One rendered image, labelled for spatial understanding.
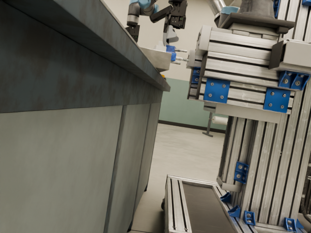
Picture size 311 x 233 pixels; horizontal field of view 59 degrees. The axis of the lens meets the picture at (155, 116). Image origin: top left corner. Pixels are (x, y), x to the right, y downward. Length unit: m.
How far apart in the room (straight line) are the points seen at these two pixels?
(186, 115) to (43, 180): 7.46
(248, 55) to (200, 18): 7.06
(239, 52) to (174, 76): 6.71
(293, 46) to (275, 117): 0.35
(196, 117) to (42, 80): 7.56
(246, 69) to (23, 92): 0.88
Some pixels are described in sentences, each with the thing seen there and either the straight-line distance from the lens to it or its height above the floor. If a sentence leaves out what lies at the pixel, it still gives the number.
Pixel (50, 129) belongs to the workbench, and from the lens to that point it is 0.36.
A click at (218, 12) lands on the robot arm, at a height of 1.27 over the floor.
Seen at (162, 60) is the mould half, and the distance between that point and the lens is 0.90.
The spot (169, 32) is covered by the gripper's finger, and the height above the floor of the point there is 1.00.
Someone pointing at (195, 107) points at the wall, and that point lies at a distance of 7.81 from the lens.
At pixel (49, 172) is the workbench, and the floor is 0.59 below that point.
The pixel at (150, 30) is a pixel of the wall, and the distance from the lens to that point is 7.90.
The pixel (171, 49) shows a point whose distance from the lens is 1.26.
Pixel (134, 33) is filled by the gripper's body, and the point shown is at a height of 1.09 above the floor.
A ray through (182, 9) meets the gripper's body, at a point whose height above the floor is 1.11.
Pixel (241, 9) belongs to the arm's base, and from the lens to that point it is 1.14.
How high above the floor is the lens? 0.71
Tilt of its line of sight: 4 degrees down
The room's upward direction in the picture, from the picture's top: 9 degrees clockwise
